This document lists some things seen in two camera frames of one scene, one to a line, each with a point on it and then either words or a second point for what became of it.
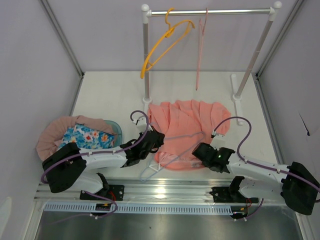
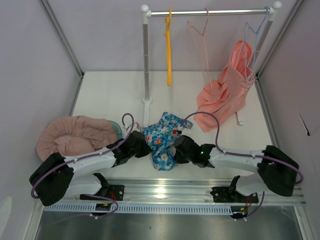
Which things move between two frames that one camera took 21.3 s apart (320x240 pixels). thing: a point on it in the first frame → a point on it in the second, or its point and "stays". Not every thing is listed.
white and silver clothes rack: (147, 14) stays
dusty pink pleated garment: (53, 133) stays
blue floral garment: (87, 138) → (162, 133)
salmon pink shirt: (185, 124) → (224, 97)
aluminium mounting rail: (155, 190) stays
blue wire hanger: (176, 157) → (250, 39)
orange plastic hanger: (169, 33) → (168, 34)
